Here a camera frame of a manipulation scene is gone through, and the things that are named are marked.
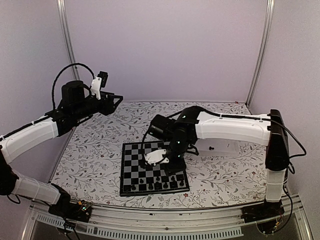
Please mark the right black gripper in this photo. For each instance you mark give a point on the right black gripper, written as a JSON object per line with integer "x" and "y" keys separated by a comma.
{"x": 177, "y": 167}

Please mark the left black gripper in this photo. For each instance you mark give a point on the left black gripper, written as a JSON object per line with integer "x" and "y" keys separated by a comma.
{"x": 108, "y": 107}

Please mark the white plastic tray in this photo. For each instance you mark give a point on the white plastic tray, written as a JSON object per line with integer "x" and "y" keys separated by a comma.
{"x": 222, "y": 147}

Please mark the black piece back row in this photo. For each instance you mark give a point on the black piece back row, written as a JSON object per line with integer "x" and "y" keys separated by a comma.
{"x": 165, "y": 185}

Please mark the black white chessboard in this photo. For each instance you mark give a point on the black white chessboard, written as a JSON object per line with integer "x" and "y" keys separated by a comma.
{"x": 131, "y": 172}

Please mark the black rook corner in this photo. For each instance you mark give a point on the black rook corner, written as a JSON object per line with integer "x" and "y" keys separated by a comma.
{"x": 127, "y": 188}

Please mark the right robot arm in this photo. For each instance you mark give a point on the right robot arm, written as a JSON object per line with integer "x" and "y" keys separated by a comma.
{"x": 197, "y": 123}

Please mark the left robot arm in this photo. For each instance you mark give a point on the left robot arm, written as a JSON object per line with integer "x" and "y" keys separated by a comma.
{"x": 21, "y": 140}

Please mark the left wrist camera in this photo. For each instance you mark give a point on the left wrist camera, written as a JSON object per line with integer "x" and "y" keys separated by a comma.
{"x": 97, "y": 83}

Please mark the left aluminium frame post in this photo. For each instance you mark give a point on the left aluminium frame post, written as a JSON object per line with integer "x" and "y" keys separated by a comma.
{"x": 62, "y": 13}

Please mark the aluminium frame post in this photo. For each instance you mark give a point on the aluminium frame post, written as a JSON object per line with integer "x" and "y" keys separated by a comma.
{"x": 270, "y": 5}
{"x": 62, "y": 13}

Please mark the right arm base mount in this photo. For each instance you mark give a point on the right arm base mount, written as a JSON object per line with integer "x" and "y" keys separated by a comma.
{"x": 270, "y": 213}

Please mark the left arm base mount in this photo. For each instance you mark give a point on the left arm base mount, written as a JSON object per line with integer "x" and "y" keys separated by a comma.
{"x": 79, "y": 211}

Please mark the right aluminium frame post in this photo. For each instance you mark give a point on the right aluminium frame post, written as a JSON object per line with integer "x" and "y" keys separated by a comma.
{"x": 270, "y": 5}

